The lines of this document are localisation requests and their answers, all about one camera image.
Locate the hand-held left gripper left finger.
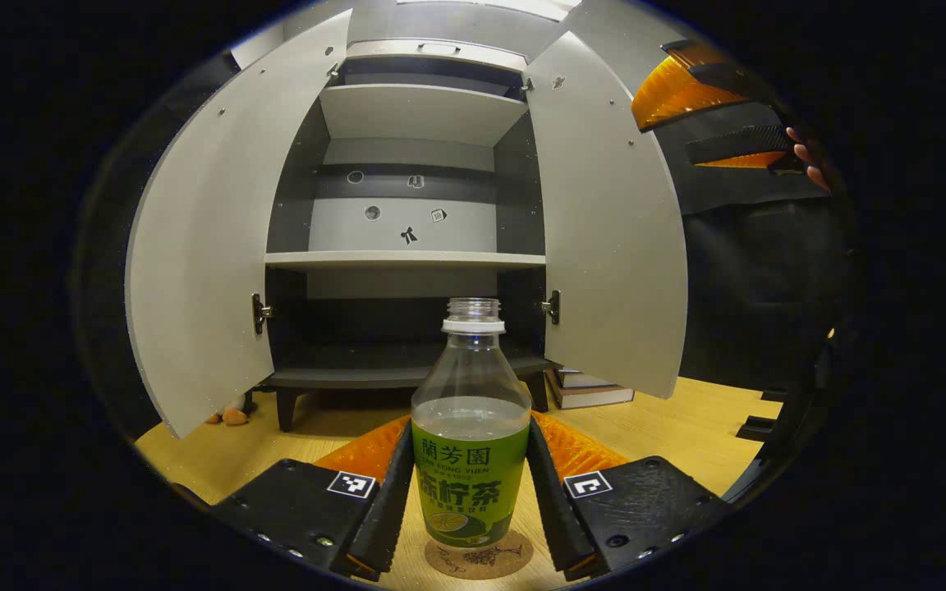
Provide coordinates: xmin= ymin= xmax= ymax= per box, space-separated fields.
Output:
xmin=209 ymin=415 xmax=415 ymax=584

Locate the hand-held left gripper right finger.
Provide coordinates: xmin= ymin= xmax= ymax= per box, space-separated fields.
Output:
xmin=526 ymin=410 xmax=732 ymax=582

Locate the round cork coaster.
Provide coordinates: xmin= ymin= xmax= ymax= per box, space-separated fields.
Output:
xmin=425 ymin=528 xmax=535 ymax=581

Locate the grey wooden cabinet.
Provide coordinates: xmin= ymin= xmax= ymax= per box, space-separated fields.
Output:
xmin=253 ymin=37 xmax=560 ymax=433

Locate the dark cover book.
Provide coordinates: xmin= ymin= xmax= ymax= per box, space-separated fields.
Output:
xmin=545 ymin=379 xmax=636 ymax=410

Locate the light grey cabinet shelf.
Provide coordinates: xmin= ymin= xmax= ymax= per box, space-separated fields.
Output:
xmin=319 ymin=84 xmax=530 ymax=149
xmin=264 ymin=250 xmax=548 ymax=273

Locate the light grey cabinet door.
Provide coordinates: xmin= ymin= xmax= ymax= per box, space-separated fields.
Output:
xmin=524 ymin=31 xmax=690 ymax=401
xmin=126 ymin=8 xmax=353 ymax=440

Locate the white cover book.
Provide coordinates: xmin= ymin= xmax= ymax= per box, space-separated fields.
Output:
xmin=553 ymin=368 xmax=620 ymax=390

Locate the long ceiling light panel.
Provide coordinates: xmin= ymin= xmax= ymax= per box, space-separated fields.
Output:
xmin=395 ymin=0 xmax=581 ymax=21

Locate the green label clear bottle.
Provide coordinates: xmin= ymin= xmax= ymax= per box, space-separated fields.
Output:
xmin=411 ymin=297 xmax=533 ymax=549

